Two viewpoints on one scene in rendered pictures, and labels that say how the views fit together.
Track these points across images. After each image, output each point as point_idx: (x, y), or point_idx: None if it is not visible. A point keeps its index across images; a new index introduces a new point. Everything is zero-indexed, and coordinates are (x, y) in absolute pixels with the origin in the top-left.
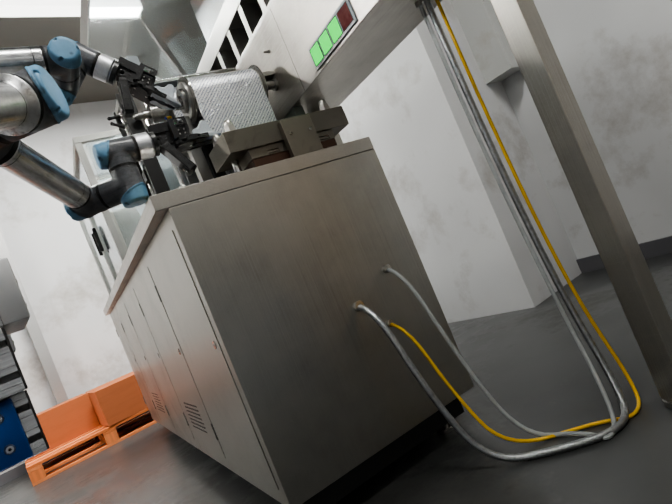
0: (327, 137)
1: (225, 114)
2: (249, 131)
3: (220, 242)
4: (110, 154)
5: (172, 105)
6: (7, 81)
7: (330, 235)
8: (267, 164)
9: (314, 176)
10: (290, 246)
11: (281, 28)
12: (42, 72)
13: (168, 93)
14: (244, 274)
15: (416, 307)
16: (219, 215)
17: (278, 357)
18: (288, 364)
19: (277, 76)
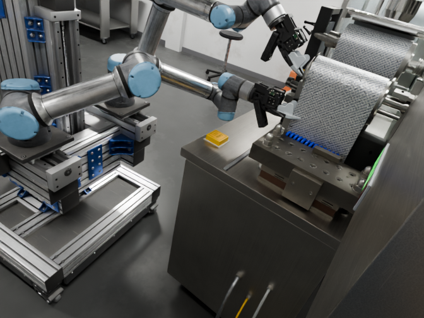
0: (329, 205)
1: (316, 109)
2: (270, 156)
3: (197, 191)
4: (223, 88)
5: (294, 72)
6: (115, 78)
7: (253, 245)
8: (248, 187)
9: (272, 219)
10: (228, 226)
11: (422, 88)
12: (138, 75)
13: (296, 63)
14: (199, 211)
15: (270, 313)
16: (204, 182)
17: (191, 244)
18: (193, 250)
19: (407, 107)
